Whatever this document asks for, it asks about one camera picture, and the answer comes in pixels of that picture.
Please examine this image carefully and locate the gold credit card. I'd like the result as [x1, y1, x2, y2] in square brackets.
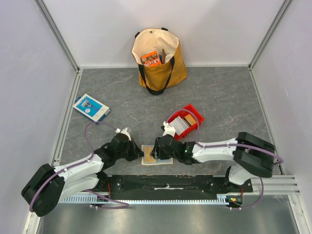
[144, 145, 156, 164]
[183, 114, 197, 127]

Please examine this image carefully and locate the mustard canvas tote bag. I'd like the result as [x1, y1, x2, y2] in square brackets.
[132, 28, 187, 96]

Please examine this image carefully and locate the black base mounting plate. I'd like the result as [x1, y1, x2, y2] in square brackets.
[94, 175, 253, 200]

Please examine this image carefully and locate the red plastic bin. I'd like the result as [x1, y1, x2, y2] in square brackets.
[167, 104, 205, 140]

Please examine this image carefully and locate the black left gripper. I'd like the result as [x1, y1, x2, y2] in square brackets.
[116, 137, 145, 161]

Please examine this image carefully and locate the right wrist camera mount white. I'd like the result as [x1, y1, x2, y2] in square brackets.
[161, 121, 176, 137]

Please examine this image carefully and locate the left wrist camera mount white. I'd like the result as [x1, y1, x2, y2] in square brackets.
[115, 127, 131, 140]

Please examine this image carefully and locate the brown item in bag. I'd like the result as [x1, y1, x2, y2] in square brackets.
[161, 49, 166, 63]

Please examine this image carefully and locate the beige leather card holder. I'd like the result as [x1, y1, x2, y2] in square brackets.
[141, 145, 174, 166]

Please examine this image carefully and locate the orange snack box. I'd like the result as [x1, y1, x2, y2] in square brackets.
[141, 51, 162, 67]

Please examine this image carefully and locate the blue razor package box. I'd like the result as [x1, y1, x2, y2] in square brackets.
[73, 94, 111, 122]

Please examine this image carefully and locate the white item in bag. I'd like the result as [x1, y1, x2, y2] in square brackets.
[164, 54, 174, 63]

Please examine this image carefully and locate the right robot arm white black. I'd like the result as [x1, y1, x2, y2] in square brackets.
[151, 132, 276, 192]

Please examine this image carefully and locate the white card stack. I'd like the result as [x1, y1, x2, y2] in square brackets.
[170, 116, 189, 136]

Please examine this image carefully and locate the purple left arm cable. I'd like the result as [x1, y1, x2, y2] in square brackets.
[29, 121, 130, 213]

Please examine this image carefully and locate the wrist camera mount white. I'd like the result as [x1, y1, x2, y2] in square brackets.
[115, 127, 131, 140]
[161, 121, 176, 137]

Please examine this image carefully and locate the white cable duct rail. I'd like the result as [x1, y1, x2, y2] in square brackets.
[59, 193, 229, 205]

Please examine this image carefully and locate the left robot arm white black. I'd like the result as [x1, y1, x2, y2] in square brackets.
[21, 133, 144, 217]

